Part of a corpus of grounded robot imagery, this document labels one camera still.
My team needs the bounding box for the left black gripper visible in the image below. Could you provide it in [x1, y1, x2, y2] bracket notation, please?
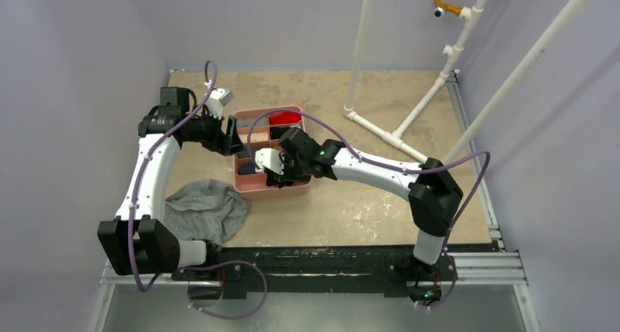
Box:
[184, 106, 244, 155]

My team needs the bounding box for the black underwear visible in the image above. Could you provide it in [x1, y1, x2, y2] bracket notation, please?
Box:
[268, 173, 311, 188]

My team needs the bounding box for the pink divided organizer tray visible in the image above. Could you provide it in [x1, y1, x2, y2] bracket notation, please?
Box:
[232, 107, 311, 200]

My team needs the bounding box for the grey striped underwear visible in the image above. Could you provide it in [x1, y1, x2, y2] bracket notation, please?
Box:
[165, 179, 252, 246]

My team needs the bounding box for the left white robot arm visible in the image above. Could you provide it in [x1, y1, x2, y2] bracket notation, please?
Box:
[97, 86, 244, 280]

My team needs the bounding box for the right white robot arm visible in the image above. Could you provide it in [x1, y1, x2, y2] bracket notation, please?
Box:
[253, 127, 464, 279]

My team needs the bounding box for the navy rolled garment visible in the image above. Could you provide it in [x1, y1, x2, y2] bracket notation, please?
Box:
[237, 163, 257, 176]

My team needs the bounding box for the grey rolled garment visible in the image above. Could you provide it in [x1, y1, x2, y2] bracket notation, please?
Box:
[237, 117, 269, 128]

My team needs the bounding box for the beige rolled garment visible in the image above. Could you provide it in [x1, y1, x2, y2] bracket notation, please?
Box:
[239, 132, 270, 143]

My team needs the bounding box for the black rolled garment upper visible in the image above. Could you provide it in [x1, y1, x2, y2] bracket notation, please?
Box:
[269, 126, 290, 140]

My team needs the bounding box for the red rolled garment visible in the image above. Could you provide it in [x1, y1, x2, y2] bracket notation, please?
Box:
[268, 111, 302, 125]

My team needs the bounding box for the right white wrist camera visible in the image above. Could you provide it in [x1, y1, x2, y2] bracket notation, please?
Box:
[254, 148, 285, 175]

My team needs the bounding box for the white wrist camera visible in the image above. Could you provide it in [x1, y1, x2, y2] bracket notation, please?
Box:
[254, 148, 285, 175]
[203, 80, 234, 118]

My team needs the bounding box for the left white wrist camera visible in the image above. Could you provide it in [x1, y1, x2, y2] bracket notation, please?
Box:
[203, 80, 234, 118]

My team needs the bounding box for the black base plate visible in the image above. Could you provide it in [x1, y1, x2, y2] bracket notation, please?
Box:
[172, 245, 457, 303]

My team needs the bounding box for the aluminium rail frame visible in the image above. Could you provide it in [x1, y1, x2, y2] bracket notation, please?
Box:
[88, 69, 540, 331]

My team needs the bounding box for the orange mounted camera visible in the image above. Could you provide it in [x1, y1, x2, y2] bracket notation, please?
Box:
[433, 0, 463, 19]

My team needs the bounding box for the white pvc pipe frame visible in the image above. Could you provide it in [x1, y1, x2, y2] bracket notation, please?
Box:
[342, 0, 590, 163]

